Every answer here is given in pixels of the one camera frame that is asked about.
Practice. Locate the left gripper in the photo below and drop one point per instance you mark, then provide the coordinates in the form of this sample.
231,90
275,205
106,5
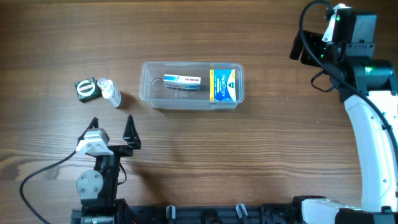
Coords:
130,135

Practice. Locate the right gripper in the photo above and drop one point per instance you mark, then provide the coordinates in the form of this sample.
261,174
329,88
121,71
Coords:
314,40

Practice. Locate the white Panadol box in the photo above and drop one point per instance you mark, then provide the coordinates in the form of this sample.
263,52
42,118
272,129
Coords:
182,82

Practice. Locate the blue VapoDrops box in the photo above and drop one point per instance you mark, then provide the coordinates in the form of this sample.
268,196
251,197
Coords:
222,85

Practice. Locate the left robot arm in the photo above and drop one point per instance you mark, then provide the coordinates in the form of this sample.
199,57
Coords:
98,187

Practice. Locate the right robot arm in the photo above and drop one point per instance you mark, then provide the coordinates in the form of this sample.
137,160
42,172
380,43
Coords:
368,89

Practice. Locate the clear plastic container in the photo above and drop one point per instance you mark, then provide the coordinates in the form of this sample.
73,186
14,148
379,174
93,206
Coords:
153,91

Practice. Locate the white spray bottle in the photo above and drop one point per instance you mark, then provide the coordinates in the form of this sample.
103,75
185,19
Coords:
110,91

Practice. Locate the green Zam-Buk box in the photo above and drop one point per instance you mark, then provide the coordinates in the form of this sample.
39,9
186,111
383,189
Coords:
87,90

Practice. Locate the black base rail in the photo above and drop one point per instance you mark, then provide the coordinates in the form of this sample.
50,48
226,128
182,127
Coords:
241,213

